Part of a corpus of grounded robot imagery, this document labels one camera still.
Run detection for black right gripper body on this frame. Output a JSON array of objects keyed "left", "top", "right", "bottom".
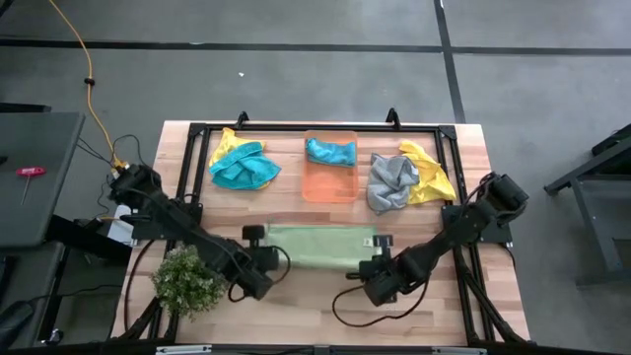
[{"left": 359, "top": 235, "right": 400, "bottom": 280}]

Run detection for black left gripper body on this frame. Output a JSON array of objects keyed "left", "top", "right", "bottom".
[{"left": 241, "top": 225, "right": 281, "bottom": 271}]

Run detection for green microfiber towel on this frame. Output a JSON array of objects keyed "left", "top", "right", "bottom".
[{"left": 264, "top": 224, "right": 380, "bottom": 271}]

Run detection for grey microfiber towel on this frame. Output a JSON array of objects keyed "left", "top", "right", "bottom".
[{"left": 366, "top": 153, "right": 421, "bottom": 216}]

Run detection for orange translucent plastic tray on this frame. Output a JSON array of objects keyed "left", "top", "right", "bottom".
[{"left": 302, "top": 129, "right": 360, "bottom": 204}]

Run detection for blue microfiber towel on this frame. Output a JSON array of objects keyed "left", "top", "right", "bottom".
[
  {"left": 305, "top": 137, "right": 357, "bottom": 168},
  {"left": 209, "top": 141, "right": 282, "bottom": 192}
]

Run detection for yellow microfiber towel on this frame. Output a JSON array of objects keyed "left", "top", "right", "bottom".
[
  {"left": 209, "top": 126, "right": 270, "bottom": 191},
  {"left": 398, "top": 140, "right": 457, "bottom": 206}
]

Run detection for small artificial green plant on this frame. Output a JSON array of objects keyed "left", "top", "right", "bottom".
[{"left": 150, "top": 244, "right": 231, "bottom": 321}]

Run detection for white box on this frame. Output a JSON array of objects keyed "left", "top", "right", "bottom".
[{"left": 105, "top": 204, "right": 137, "bottom": 247}]

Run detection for black side shelf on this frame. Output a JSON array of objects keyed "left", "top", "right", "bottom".
[{"left": 46, "top": 214, "right": 134, "bottom": 265}]

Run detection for dark grey metal stand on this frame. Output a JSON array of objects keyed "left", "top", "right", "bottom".
[{"left": 543, "top": 122, "right": 631, "bottom": 290}]

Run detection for grey side table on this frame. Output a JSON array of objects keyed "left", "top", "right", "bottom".
[{"left": 0, "top": 111, "right": 86, "bottom": 248}]

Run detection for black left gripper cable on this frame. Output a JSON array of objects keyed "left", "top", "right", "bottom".
[{"left": 227, "top": 245, "right": 293, "bottom": 303}]

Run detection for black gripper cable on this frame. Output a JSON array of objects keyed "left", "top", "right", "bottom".
[
  {"left": 227, "top": 245, "right": 293, "bottom": 303},
  {"left": 331, "top": 275, "right": 430, "bottom": 329}
]

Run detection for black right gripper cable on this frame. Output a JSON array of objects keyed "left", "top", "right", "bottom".
[{"left": 331, "top": 275, "right": 430, "bottom": 329}]

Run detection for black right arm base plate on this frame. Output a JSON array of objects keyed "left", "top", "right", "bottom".
[{"left": 441, "top": 204, "right": 514, "bottom": 246}]

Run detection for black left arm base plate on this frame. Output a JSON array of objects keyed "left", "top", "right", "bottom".
[{"left": 120, "top": 201, "right": 204, "bottom": 243}]

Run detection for thick black hose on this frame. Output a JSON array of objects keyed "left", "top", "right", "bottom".
[{"left": 122, "top": 240, "right": 167, "bottom": 331}]

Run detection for thin black floor cables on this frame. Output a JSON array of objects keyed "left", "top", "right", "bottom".
[{"left": 76, "top": 133, "right": 154, "bottom": 172}]

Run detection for red-handled hex key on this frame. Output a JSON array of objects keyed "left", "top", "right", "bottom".
[{"left": 15, "top": 166, "right": 48, "bottom": 207}]

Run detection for yellow extension cable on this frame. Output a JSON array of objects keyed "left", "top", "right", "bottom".
[{"left": 47, "top": 0, "right": 124, "bottom": 169}]

